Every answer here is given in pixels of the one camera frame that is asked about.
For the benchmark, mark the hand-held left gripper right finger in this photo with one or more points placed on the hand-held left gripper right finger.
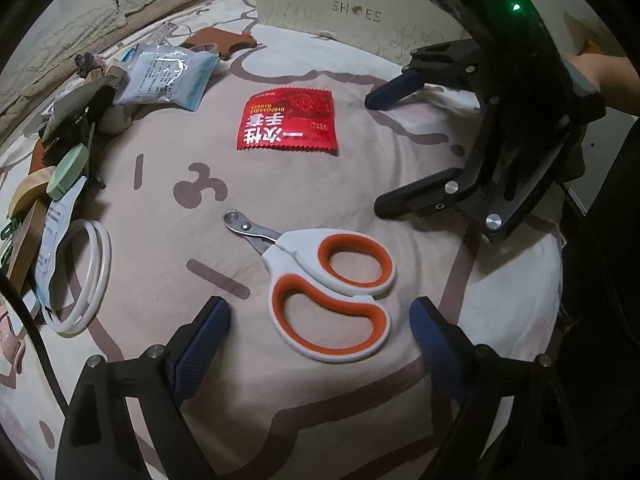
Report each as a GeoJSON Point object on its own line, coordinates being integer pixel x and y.
{"type": "Point", "coordinates": [437, 355]}

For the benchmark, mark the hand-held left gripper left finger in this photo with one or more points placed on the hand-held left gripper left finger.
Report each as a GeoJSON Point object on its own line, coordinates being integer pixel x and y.
{"type": "Point", "coordinates": [202, 347]}

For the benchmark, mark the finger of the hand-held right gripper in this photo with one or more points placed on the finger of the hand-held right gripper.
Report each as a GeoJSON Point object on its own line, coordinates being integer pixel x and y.
{"type": "Point", "coordinates": [415, 197]}
{"type": "Point", "coordinates": [395, 89]}

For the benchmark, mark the red glove packet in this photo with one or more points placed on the red glove packet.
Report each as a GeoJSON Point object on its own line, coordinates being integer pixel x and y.
{"type": "Point", "coordinates": [287, 120]}

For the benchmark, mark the white orange scissors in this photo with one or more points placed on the white orange scissors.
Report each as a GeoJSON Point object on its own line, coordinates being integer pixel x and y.
{"type": "Point", "coordinates": [310, 255]}

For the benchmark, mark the white shoe box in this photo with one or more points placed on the white shoe box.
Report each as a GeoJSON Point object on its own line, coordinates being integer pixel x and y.
{"type": "Point", "coordinates": [310, 0]}

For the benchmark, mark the person's right forearm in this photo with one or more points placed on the person's right forearm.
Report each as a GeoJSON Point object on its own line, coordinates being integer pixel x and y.
{"type": "Point", "coordinates": [605, 72]}

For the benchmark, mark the printed blanket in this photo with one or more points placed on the printed blanket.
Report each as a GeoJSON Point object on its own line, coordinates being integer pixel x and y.
{"type": "Point", "coordinates": [320, 415]}

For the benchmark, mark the white paper packet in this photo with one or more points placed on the white paper packet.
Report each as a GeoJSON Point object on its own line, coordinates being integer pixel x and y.
{"type": "Point", "coordinates": [57, 230]}

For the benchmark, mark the brown leather case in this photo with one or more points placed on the brown leather case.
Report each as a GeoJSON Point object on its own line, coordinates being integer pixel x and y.
{"type": "Point", "coordinates": [215, 37]}

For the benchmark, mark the brown wooden block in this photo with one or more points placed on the brown wooden block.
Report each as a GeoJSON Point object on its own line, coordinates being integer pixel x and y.
{"type": "Point", "coordinates": [27, 245]}

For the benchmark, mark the green clip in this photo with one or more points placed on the green clip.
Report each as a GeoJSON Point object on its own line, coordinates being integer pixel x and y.
{"type": "Point", "coordinates": [7, 240]}

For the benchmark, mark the clear plastic bag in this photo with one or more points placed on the clear plastic bag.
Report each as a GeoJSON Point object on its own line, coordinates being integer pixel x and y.
{"type": "Point", "coordinates": [170, 34]}

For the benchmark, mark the blue white plastic packet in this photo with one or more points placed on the blue white plastic packet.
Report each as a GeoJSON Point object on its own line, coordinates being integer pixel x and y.
{"type": "Point", "coordinates": [160, 77]}

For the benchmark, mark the wooden arch block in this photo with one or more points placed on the wooden arch block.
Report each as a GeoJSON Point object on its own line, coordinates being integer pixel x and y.
{"type": "Point", "coordinates": [30, 187]}

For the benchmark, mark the purple figurine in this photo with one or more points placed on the purple figurine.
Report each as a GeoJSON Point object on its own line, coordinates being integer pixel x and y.
{"type": "Point", "coordinates": [90, 64]}

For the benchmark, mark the grey quilted pillow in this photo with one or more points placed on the grey quilted pillow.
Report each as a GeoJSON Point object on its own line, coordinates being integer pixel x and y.
{"type": "Point", "coordinates": [55, 35]}

